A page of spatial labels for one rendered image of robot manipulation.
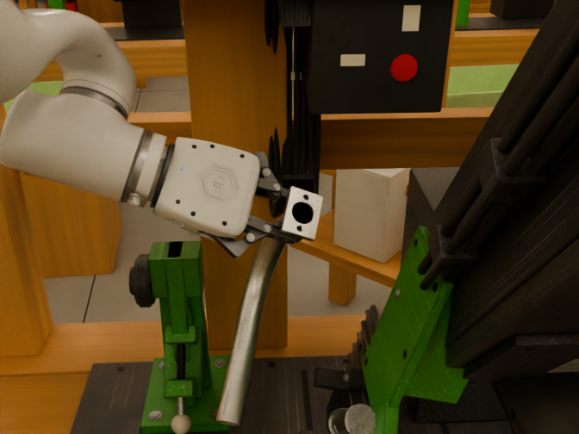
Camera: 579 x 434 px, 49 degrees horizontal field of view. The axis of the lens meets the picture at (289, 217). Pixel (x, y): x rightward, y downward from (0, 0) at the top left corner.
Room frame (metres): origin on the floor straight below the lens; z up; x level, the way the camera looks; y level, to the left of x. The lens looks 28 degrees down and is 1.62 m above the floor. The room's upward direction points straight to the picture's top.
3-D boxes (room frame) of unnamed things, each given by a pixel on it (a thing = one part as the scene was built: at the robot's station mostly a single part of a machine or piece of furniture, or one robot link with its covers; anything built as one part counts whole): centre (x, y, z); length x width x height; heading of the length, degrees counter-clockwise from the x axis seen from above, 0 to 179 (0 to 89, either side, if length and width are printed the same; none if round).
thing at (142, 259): (0.74, 0.21, 1.12); 0.07 x 0.03 x 0.08; 3
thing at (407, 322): (0.57, -0.16, 1.17); 0.13 x 0.12 x 0.20; 93
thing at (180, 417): (0.65, 0.15, 0.96); 0.06 x 0.03 x 0.06; 3
